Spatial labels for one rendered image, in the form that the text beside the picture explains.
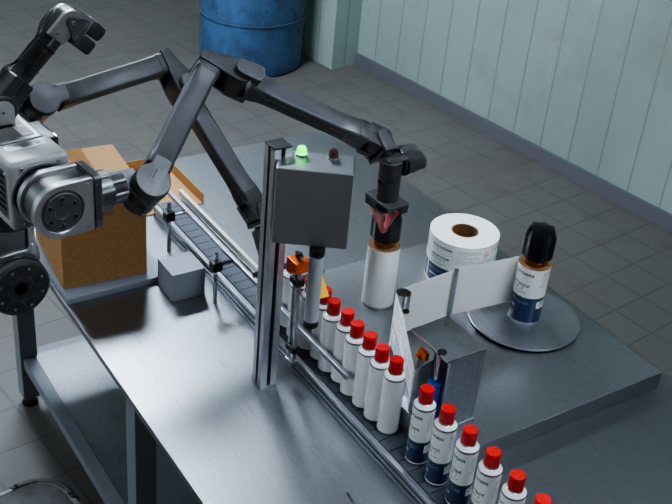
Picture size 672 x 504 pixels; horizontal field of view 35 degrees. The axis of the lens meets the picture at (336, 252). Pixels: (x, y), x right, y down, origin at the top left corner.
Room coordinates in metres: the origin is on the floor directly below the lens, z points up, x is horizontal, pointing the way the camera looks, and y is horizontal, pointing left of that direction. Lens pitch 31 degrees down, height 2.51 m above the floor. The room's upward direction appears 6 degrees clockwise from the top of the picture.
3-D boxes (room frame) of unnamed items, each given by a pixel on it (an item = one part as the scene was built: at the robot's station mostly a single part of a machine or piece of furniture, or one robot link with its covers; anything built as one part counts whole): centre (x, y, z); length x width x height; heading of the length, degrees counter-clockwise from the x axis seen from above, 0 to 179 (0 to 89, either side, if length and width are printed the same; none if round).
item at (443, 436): (1.75, -0.27, 0.98); 0.05 x 0.05 x 0.20
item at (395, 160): (2.30, -0.12, 1.36); 0.07 x 0.06 x 0.07; 133
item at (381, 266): (2.43, -0.13, 1.03); 0.09 x 0.09 x 0.30
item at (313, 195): (2.07, 0.06, 1.38); 0.17 x 0.10 x 0.19; 91
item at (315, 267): (2.02, 0.04, 1.18); 0.04 x 0.04 x 0.21
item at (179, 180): (3.02, 0.64, 0.85); 0.30 x 0.26 x 0.04; 36
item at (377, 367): (1.95, -0.13, 0.98); 0.05 x 0.05 x 0.20
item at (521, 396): (2.37, -0.38, 0.86); 0.80 x 0.67 x 0.05; 36
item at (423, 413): (1.81, -0.23, 0.98); 0.05 x 0.05 x 0.20
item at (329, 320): (2.11, -0.01, 0.98); 0.05 x 0.05 x 0.20
